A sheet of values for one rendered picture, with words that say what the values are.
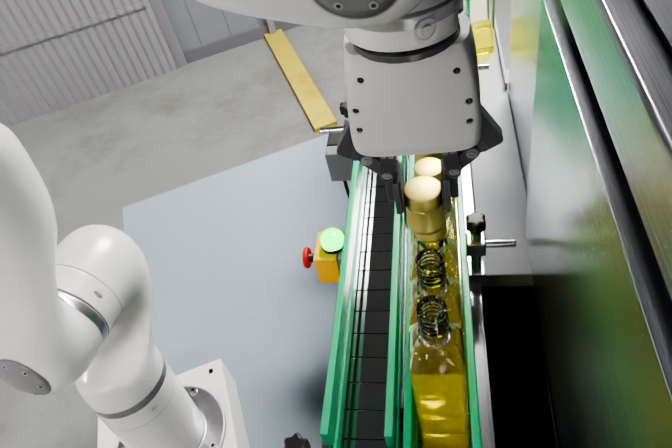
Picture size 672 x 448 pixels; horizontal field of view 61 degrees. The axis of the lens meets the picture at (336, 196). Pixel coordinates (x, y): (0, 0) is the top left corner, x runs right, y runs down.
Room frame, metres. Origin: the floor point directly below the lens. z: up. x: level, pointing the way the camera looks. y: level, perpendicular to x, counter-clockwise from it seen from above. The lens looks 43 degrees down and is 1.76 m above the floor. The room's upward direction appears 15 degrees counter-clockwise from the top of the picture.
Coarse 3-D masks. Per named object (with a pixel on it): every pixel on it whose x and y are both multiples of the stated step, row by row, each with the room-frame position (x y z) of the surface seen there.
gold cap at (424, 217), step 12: (420, 180) 0.36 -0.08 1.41; (432, 180) 0.36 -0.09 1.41; (408, 192) 0.35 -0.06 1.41; (420, 192) 0.35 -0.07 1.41; (432, 192) 0.35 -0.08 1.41; (408, 204) 0.35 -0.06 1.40; (420, 204) 0.34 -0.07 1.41; (432, 204) 0.34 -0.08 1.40; (408, 216) 0.35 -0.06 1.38; (420, 216) 0.34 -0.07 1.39; (432, 216) 0.34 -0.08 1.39; (444, 216) 0.35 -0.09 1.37; (420, 228) 0.34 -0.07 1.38; (432, 228) 0.34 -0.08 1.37
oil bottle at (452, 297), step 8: (416, 280) 0.37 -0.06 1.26; (448, 280) 0.36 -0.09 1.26; (456, 280) 0.36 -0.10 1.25; (416, 288) 0.36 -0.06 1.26; (448, 288) 0.35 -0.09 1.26; (456, 288) 0.35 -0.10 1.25; (416, 296) 0.35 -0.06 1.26; (424, 296) 0.34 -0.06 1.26; (440, 296) 0.34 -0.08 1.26; (448, 296) 0.34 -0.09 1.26; (456, 296) 0.34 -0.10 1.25; (448, 304) 0.33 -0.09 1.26; (456, 304) 0.33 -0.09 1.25; (408, 312) 0.34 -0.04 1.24; (448, 312) 0.33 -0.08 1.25; (456, 312) 0.33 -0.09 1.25; (416, 320) 0.33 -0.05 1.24; (456, 320) 0.32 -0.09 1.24
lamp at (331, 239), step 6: (330, 228) 0.70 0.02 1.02; (324, 234) 0.69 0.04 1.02; (330, 234) 0.69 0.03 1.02; (336, 234) 0.68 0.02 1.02; (342, 234) 0.69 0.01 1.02; (324, 240) 0.68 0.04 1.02; (330, 240) 0.67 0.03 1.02; (336, 240) 0.67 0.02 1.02; (342, 240) 0.68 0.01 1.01; (324, 246) 0.67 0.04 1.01; (330, 246) 0.67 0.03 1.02; (336, 246) 0.67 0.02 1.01; (342, 246) 0.67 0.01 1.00; (330, 252) 0.67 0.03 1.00; (336, 252) 0.66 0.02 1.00
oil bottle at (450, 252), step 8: (416, 240) 0.42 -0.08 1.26; (448, 240) 0.41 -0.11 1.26; (416, 248) 0.41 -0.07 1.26; (448, 248) 0.40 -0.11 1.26; (456, 248) 0.41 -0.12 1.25; (448, 256) 0.39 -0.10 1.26; (456, 256) 0.40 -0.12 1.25; (448, 264) 0.38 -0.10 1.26; (456, 264) 0.39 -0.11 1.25; (416, 272) 0.39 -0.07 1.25; (448, 272) 0.38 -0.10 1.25; (456, 272) 0.38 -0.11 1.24
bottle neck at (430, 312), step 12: (420, 300) 0.31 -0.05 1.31; (432, 300) 0.31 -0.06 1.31; (420, 312) 0.30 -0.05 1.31; (432, 312) 0.31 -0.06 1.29; (444, 312) 0.29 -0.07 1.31; (420, 324) 0.29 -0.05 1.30; (432, 324) 0.28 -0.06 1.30; (444, 324) 0.29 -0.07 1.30; (420, 336) 0.30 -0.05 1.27; (432, 336) 0.28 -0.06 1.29; (444, 336) 0.29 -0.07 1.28
